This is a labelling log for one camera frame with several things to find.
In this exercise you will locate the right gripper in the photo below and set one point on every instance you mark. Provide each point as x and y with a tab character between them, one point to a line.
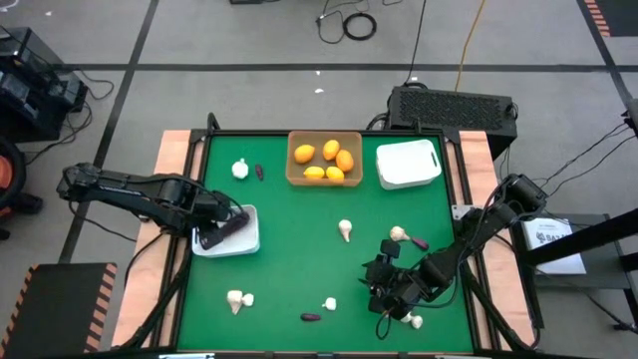
406	294

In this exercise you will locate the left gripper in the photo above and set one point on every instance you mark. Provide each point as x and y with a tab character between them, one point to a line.
214	212

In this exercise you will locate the large purple eggplant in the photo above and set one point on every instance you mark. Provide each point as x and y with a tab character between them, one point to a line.
238	223

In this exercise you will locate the yellow lemon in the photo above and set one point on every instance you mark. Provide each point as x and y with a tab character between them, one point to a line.
314	173
334	173

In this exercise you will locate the orange citrus fruit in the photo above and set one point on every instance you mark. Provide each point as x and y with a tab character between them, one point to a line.
331	149
304	154
344	160

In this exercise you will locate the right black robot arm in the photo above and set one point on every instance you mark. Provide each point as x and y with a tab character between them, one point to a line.
488	224

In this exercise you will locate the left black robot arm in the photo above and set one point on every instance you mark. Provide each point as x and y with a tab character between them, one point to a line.
129	192

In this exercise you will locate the white plastic basket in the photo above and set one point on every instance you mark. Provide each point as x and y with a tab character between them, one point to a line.
244	244
406	164

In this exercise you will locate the beige shell at right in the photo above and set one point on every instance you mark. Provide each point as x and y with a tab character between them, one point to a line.
397	233

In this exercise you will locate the small purple eggplant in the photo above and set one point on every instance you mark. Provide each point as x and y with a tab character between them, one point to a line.
421	244
259	172
310	317

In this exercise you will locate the large white garlic bulb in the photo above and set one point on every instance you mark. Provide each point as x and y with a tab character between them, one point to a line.
234	299

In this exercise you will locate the small white garlic bulb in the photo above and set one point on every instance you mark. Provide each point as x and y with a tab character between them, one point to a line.
247	299

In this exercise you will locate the plywood table base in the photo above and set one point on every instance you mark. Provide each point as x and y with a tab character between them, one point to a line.
169	149

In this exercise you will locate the silver metal mounting plate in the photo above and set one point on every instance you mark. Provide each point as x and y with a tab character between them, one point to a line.
458	212

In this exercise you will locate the orange translucent basket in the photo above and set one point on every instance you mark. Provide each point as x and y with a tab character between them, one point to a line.
309	138

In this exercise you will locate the black hazard-striped mat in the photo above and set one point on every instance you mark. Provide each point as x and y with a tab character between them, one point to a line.
50	309
623	15

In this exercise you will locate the white printed paper sheet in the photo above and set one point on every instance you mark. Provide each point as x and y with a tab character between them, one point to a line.
558	249

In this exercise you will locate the black computer case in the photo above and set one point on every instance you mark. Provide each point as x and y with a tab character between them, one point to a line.
448	109

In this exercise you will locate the orange and black machine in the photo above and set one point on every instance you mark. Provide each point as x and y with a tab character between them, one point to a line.
20	202

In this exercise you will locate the black side stand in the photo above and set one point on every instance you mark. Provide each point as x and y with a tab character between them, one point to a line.
588	237

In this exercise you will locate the black equipment rack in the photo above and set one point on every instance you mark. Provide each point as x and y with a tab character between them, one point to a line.
30	90

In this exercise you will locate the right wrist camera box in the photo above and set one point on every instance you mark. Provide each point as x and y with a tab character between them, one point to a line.
390	248

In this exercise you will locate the black aluminium rig frame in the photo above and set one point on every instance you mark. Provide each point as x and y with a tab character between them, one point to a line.
239	132

